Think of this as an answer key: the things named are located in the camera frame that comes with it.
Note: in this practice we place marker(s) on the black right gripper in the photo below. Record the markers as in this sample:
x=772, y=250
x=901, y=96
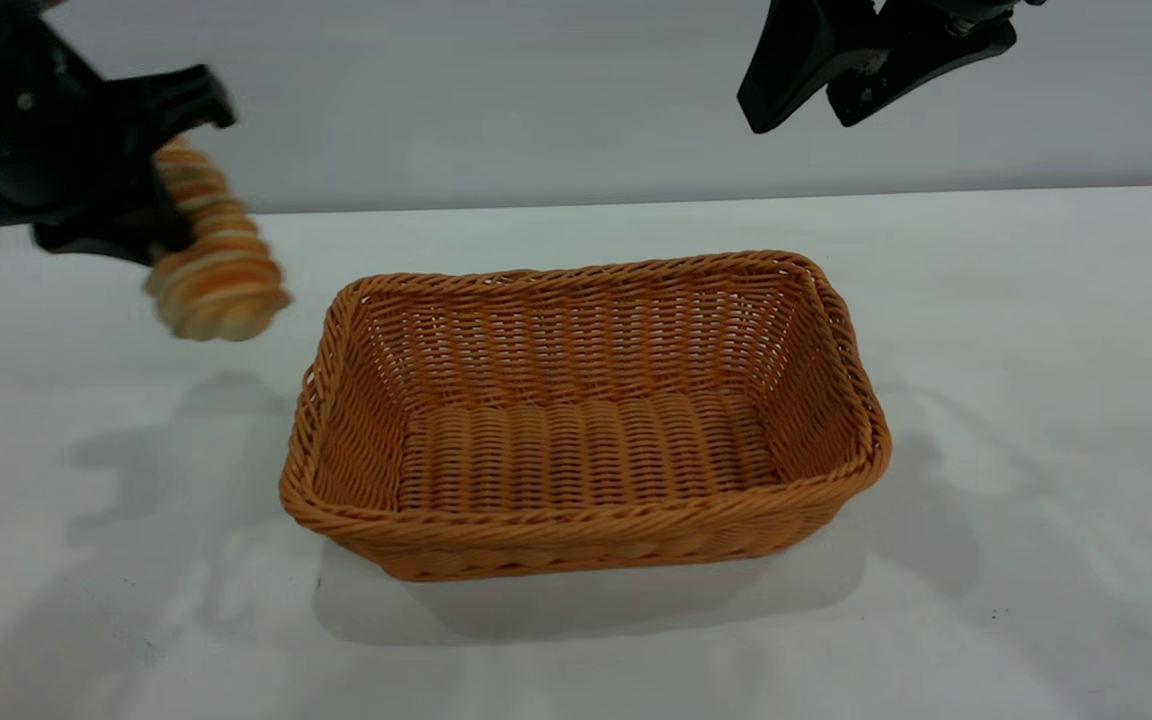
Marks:
x=986, y=8

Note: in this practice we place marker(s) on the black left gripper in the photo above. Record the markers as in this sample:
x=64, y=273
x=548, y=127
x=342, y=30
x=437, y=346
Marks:
x=26, y=130

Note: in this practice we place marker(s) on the ridged orange bread roll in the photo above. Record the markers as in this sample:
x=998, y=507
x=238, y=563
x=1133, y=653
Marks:
x=221, y=280

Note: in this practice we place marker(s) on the yellow woven wicker basket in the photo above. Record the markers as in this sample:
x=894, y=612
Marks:
x=586, y=455

